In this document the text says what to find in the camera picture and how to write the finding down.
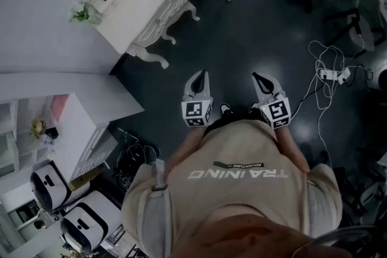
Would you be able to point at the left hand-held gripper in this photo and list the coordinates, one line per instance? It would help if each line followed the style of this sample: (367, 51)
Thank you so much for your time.
(196, 113)

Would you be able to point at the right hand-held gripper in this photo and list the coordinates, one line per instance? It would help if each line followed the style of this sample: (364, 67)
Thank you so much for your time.
(277, 111)

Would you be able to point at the person's right forearm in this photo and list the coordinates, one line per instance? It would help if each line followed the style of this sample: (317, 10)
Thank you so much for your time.
(290, 148)

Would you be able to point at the person's left forearm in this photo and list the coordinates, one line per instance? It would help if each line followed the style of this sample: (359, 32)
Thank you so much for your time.
(189, 145)

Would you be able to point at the white ornate table drawer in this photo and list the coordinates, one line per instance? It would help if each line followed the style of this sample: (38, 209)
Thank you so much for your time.
(157, 21)

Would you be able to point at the person's right shoe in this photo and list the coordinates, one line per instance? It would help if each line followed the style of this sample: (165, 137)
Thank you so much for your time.
(254, 108)

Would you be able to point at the person's shoe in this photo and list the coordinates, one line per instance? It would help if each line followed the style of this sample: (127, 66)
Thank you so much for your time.
(226, 108)
(254, 108)

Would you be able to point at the person's left shoe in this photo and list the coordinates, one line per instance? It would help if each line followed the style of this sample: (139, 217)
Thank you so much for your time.
(226, 108)

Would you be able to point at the person's black trousers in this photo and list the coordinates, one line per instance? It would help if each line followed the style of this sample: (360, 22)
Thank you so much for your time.
(220, 123)

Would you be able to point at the white power strip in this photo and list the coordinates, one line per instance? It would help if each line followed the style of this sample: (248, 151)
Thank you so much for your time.
(328, 74)

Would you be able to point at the white power adapter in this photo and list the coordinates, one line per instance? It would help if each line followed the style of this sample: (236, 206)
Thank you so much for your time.
(344, 75)

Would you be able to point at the person's beige printed shirt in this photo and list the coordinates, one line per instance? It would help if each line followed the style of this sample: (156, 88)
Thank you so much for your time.
(236, 190)

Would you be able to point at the white cabinet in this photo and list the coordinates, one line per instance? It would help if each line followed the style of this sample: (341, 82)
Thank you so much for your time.
(90, 93)

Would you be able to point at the grey chair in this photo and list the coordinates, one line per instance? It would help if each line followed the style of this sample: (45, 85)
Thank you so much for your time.
(367, 24)

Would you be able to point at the pink box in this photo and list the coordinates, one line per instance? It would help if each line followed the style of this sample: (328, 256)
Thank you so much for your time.
(60, 107)

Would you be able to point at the white flowers in vase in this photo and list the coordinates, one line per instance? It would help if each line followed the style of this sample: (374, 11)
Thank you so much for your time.
(79, 12)

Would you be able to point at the brown cardboard box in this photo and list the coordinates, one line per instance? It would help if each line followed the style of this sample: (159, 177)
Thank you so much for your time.
(84, 179)

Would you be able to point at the yellow flower bouquet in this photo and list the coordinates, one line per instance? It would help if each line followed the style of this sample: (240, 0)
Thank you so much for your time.
(38, 127)

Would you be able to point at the white and black robot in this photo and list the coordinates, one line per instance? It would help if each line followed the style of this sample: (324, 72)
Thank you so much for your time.
(90, 222)
(57, 185)

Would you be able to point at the dark curved headset rim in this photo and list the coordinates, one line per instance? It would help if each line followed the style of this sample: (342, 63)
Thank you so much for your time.
(347, 240)

